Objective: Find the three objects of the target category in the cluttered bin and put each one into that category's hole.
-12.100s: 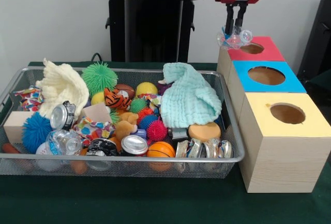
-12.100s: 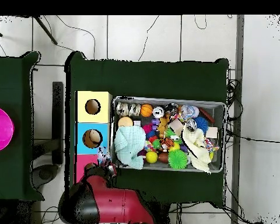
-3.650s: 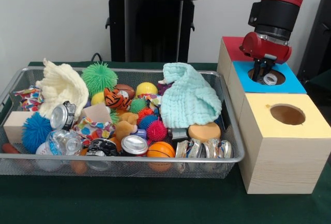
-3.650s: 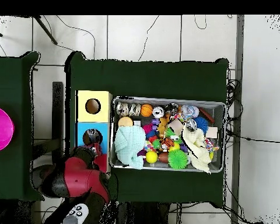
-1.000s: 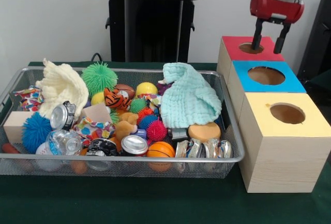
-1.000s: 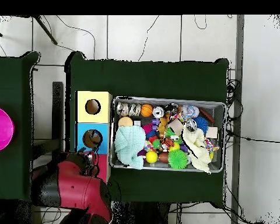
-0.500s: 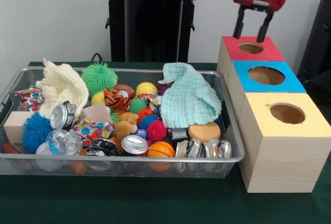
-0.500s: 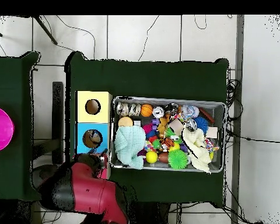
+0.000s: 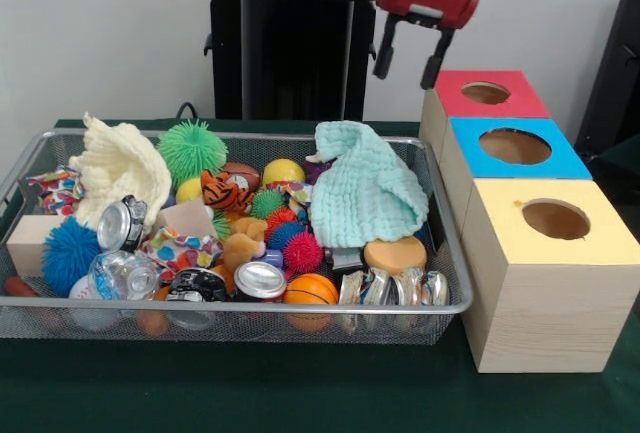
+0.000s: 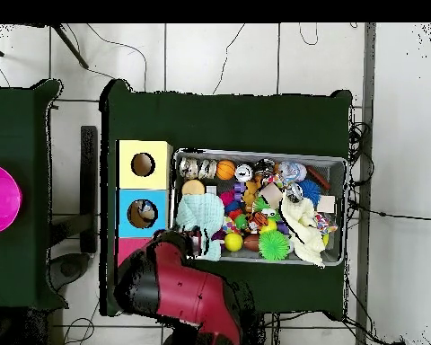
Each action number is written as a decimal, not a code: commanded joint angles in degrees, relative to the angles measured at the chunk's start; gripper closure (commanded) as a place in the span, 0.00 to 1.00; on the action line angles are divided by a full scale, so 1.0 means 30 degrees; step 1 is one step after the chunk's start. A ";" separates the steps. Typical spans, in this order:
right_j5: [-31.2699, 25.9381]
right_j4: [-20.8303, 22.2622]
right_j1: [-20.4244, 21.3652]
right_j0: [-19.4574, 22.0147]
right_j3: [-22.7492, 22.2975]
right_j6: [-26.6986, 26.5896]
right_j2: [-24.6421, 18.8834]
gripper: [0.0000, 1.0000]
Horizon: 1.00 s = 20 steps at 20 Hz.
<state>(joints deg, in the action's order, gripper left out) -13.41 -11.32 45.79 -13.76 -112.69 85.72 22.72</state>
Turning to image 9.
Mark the small tiger plush toy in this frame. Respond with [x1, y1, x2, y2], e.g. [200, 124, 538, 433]
[199, 168, 257, 214]

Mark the wooden box with three holes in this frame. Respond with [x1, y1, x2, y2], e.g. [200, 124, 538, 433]
[418, 69, 640, 374]

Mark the mint green knitted cloth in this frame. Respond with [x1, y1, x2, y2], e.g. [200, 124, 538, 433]
[309, 120, 430, 247]

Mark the round orange sponge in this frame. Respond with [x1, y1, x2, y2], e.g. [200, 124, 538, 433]
[363, 235, 429, 275]

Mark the black floor stand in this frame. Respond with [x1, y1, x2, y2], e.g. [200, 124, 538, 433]
[573, 0, 640, 154]

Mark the crushed flattened drink can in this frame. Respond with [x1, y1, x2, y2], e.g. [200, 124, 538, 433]
[339, 266, 451, 307]

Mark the green spiky rubber ball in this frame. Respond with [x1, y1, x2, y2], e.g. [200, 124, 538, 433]
[157, 120, 229, 184]

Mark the dark green table cloth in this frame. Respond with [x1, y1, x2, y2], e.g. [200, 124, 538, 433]
[593, 135, 640, 214]
[0, 117, 640, 433]

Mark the small orange basketball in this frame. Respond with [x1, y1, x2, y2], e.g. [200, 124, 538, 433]
[283, 272, 340, 332]

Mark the cream knitted cloth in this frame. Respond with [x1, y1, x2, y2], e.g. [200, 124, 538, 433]
[68, 111, 175, 229]

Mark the crushed silver can black label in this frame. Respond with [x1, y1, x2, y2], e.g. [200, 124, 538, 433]
[96, 194, 150, 253]

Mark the blue spiky rubber ball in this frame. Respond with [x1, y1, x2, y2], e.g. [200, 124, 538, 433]
[41, 216, 104, 285]

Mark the plain wooden block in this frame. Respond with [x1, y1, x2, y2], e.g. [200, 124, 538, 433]
[6, 215, 66, 278]

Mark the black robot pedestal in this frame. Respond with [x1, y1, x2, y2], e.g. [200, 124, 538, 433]
[193, 0, 402, 122]

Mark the shallow wire mesh bin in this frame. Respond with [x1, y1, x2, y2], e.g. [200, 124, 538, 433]
[0, 127, 475, 347]

